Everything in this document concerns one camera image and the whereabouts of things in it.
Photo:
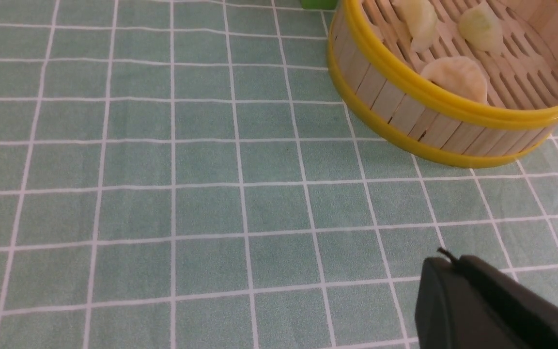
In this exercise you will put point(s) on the bamboo steamer tray yellow rim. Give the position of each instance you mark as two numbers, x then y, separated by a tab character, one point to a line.
377	74

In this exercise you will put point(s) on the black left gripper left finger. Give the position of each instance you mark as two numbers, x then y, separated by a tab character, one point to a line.
451	314

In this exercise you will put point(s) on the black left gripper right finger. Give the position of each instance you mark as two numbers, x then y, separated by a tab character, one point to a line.
528	316

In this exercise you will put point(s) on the small green block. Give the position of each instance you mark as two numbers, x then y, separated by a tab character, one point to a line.
319	4

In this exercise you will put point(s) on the green checked tablecloth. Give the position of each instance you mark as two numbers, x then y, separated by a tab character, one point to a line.
181	174

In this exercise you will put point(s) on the white dumpling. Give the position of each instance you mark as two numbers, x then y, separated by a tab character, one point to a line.
458	75

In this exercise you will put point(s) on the pale green dumpling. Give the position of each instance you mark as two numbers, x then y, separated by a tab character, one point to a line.
480	27
421	20

